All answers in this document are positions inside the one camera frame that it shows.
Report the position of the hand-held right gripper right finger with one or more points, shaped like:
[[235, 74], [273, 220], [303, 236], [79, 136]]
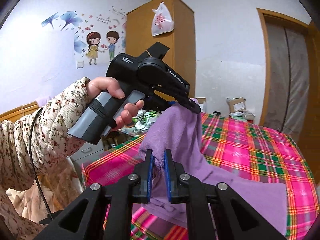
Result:
[[167, 177]]

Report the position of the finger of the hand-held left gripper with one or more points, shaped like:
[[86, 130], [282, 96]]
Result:
[[172, 102], [192, 106]]

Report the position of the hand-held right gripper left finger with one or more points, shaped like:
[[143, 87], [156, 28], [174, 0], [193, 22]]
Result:
[[150, 177]]

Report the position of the person's left forearm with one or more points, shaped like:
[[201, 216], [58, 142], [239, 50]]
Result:
[[50, 120]]

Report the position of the person's left hand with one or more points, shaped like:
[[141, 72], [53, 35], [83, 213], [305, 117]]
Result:
[[107, 86]]

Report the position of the open white box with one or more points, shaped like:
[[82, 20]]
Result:
[[201, 103]]

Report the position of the black clamp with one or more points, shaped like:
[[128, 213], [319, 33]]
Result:
[[217, 112]]

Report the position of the green tissue pack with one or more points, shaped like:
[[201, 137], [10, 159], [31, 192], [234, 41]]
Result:
[[150, 121]]

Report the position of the brown cardboard box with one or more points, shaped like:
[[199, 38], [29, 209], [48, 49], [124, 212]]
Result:
[[236, 105]]

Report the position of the wooden wardrobe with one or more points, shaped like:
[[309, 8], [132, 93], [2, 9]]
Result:
[[182, 42]]

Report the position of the grey parcel bags pile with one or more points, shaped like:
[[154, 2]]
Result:
[[243, 117]]

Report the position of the white red printed plastic bag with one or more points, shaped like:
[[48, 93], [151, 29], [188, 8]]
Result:
[[162, 20]]

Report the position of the grey drawer cabinet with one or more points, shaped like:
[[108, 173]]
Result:
[[86, 155]]

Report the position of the pink plaid bed sheet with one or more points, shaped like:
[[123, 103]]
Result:
[[250, 150]]

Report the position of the beige fleece cloth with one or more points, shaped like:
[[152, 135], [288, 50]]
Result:
[[62, 187]]

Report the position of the clear plastic door curtain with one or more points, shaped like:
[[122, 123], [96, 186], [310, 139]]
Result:
[[287, 80]]

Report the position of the wooden door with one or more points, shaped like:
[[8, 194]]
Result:
[[312, 92]]

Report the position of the wooden headboard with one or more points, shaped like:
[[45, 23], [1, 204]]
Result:
[[17, 111]]

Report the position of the cartoon couple wall sticker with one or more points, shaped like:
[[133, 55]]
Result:
[[97, 45]]

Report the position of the white wall switch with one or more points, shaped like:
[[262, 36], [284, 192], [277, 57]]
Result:
[[79, 64]]

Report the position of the wooden door frame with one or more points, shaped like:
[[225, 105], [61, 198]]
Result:
[[263, 15]]

